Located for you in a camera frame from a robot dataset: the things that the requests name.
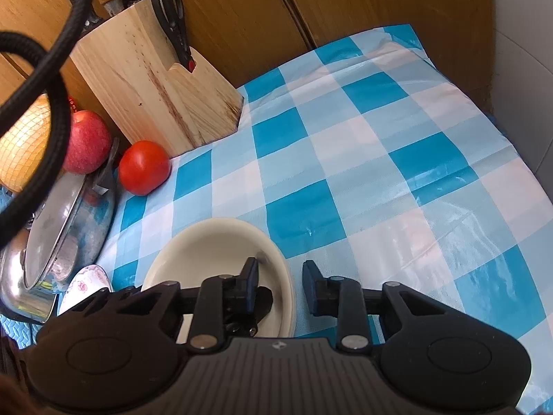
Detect glass pan lid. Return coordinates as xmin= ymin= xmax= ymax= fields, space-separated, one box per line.
xmin=21 ymin=173 xmax=94 ymax=291

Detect steel kettle black handle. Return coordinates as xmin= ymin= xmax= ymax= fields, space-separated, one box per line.
xmin=0 ymin=229 xmax=59 ymax=323

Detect red tomato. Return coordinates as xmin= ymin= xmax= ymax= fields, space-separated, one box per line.
xmin=119 ymin=140 xmax=170 ymax=196

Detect black braided cable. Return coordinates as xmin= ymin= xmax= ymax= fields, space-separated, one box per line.
xmin=0 ymin=0 xmax=95 ymax=247

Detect cream bowl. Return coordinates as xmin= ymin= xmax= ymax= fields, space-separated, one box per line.
xmin=141 ymin=218 xmax=297 ymax=339

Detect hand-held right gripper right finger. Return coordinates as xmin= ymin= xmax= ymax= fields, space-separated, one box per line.
xmin=301 ymin=260 xmax=450 ymax=353

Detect wooden knife block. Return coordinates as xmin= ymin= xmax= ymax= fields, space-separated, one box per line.
xmin=69 ymin=0 xmax=245 ymax=159

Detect yellow pomelo in net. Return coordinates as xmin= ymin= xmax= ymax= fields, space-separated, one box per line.
xmin=0 ymin=94 xmax=59 ymax=193

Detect blue white checked tablecloth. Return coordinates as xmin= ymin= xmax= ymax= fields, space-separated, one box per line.
xmin=104 ymin=24 xmax=553 ymax=414

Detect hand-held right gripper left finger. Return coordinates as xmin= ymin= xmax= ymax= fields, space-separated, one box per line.
xmin=119 ymin=257 xmax=260 ymax=353

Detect black kitchen scissors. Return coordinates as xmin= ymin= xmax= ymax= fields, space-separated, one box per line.
xmin=150 ymin=0 xmax=197 ymax=72

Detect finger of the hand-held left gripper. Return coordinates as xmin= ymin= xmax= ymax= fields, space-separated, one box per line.
xmin=56 ymin=287 xmax=144 ymax=326
xmin=224 ymin=287 xmax=274 ymax=338

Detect steel frying pan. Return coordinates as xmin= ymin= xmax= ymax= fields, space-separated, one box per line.
xmin=51 ymin=138 xmax=120 ymax=283

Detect red apple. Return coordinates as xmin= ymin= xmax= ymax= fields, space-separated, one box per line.
xmin=64 ymin=110 xmax=113 ymax=174

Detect oval white floral plate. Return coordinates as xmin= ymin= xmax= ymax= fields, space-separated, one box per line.
xmin=58 ymin=265 xmax=114 ymax=316

